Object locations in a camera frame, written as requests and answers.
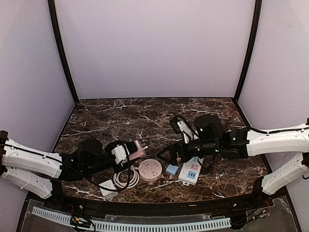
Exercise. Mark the pink plug adapter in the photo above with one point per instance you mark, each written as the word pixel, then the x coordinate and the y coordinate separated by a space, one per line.
pixel 178 159

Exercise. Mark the grey slotted cable duct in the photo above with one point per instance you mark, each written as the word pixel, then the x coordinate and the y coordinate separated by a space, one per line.
pixel 134 224

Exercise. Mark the white cube socket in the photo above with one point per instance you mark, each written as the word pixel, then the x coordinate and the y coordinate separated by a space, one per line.
pixel 108 191

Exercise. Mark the black front table rail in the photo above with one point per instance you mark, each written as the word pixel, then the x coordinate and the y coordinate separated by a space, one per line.
pixel 224 206

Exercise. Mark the black frame post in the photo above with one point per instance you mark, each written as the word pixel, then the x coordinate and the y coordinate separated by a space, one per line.
pixel 249 50
pixel 61 50

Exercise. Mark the pink round power socket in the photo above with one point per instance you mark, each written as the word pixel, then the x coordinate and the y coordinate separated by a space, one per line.
pixel 150 170

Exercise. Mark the pink cube socket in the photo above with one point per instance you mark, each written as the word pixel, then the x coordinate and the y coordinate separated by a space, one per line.
pixel 139 150

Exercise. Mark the blue plug adapter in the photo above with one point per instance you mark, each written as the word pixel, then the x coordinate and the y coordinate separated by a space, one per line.
pixel 172 170

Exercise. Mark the white multicolour power strip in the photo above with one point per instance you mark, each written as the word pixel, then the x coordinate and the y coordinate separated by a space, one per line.
pixel 190 171

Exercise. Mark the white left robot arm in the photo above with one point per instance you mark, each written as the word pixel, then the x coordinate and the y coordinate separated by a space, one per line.
pixel 41 172

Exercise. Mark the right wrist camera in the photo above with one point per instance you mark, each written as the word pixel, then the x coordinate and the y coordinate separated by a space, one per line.
pixel 182 127

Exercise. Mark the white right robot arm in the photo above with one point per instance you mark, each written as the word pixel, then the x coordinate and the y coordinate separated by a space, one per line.
pixel 249 142

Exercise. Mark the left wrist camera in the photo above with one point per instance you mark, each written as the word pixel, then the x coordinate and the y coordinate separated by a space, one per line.
pixel 119 150

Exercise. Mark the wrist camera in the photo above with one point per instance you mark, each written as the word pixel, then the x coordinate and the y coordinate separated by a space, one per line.
pixel 119 150
pixel 182 127

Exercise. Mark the right black frame post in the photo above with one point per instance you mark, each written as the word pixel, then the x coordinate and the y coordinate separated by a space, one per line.
pixel 249 50

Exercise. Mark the left black frame post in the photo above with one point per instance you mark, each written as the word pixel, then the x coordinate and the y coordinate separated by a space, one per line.
pixel 61 50

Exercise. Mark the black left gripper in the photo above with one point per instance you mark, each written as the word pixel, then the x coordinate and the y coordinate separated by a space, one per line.
pixel 130 150

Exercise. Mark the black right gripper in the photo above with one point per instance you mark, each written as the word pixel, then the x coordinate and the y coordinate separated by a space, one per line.
pixel 181 150

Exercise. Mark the small circuit board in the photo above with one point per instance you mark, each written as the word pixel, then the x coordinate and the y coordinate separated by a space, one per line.
pixel 79 222

